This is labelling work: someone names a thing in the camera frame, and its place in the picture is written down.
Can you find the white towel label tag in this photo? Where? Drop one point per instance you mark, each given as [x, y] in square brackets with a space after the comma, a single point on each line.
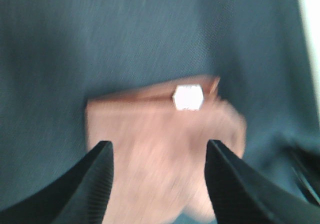
[188, 97]

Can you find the white plastic bin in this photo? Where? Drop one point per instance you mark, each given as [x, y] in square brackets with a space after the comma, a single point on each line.
[310, 14]

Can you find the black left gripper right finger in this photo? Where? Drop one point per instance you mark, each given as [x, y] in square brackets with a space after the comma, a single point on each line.
[241, 195]

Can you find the brown microfiber towel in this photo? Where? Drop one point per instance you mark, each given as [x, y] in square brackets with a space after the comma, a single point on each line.
[159, 153]

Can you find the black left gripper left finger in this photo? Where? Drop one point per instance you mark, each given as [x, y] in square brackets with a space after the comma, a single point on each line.
[80, 196]

